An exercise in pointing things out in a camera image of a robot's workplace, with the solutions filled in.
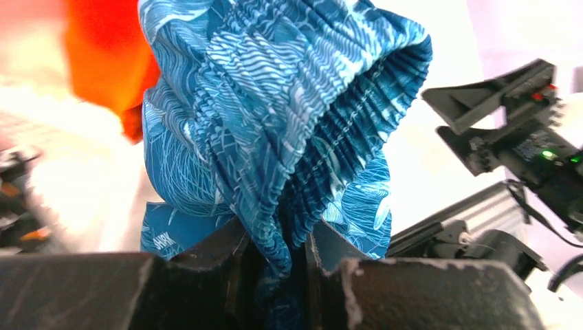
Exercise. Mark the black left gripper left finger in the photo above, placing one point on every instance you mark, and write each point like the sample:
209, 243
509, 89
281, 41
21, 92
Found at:
210, 286

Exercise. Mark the orange mesh shorts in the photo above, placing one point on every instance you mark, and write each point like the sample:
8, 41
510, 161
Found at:
110, 62

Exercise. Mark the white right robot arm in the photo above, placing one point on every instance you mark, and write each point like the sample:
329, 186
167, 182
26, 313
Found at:
478, 226

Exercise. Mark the camouflage orange black shorts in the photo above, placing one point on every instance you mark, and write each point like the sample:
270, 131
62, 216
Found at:
21, 230

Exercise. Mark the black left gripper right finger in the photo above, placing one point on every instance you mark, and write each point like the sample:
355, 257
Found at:
346, 290

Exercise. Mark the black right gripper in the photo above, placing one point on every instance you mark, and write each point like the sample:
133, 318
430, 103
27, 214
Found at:
543, 160

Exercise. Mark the blue leaf print shorts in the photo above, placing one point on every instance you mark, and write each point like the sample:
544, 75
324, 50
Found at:
275, 112

